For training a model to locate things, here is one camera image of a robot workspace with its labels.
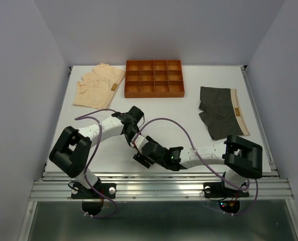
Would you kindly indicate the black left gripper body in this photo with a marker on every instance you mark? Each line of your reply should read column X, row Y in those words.
column 135, row 130

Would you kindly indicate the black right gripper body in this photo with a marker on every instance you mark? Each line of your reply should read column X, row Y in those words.
column 162, row 163

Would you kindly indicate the orange compartment tray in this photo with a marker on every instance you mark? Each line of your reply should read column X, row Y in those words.
column 154, row 79

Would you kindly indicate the dark grey underwear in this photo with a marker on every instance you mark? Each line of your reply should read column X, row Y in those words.
column 221, row 112

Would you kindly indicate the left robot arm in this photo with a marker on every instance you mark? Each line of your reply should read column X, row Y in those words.
column 71, row 151

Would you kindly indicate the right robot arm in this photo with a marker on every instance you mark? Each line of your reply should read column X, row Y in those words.
column 242, row 157

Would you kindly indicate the peach underwear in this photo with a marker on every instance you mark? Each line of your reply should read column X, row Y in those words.
column 97, row 88

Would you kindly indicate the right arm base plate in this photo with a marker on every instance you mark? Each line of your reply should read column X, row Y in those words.
column 218, row 190

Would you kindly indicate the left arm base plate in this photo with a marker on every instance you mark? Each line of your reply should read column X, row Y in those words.
column 78, row 191

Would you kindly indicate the aluminium front rail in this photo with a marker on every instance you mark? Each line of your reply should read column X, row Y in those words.
column 157, row 187

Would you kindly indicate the aluminium rail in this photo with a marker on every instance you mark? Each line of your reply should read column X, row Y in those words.
column 267, row 150
column 157, row 187

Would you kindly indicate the aluminium right side rail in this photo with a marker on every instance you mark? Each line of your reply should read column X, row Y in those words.
column 267, row 150

